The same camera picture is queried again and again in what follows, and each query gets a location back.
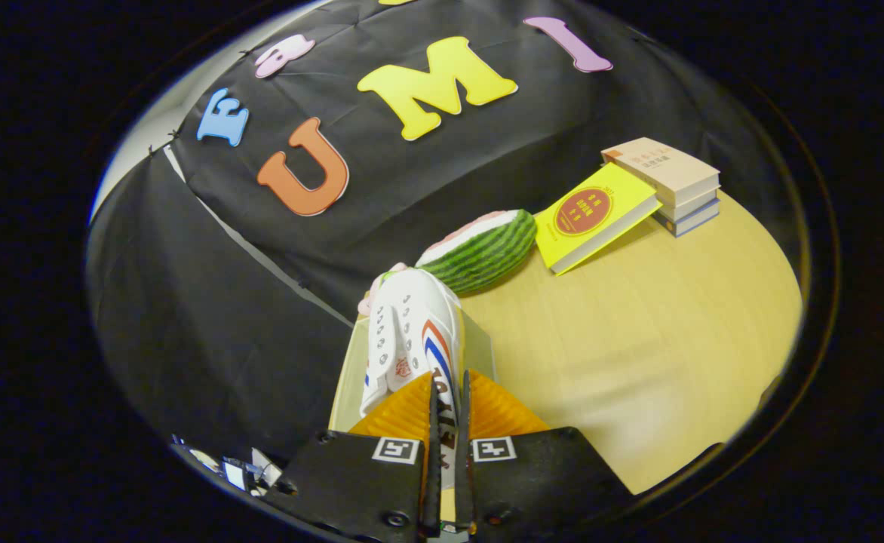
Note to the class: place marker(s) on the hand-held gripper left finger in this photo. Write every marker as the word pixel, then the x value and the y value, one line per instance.
pixel 432 483

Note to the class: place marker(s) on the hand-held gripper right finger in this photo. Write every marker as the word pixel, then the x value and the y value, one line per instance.
pixel 465 483

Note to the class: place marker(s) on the beige fabric storage box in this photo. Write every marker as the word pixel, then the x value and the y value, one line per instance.
pixel 345 385

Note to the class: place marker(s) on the white canvas shoe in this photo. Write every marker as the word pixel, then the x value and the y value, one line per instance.
pixel 419 317

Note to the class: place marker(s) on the pink and green plush toy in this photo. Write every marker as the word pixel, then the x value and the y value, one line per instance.
pixel 368 298

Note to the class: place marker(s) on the watermelon slice plush toy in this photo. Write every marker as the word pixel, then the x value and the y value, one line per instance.
pixel 487 253

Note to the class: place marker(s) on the yellow book with red circle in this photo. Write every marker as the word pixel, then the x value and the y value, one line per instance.
pixel 593 215

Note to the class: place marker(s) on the blue-grey book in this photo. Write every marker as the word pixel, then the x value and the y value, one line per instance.
pixel 695 220

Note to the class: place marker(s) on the white-edged book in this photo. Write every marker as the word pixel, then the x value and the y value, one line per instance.
pixel 691 205

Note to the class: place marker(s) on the beige book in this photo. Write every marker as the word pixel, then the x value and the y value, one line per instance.
pixel 661 166

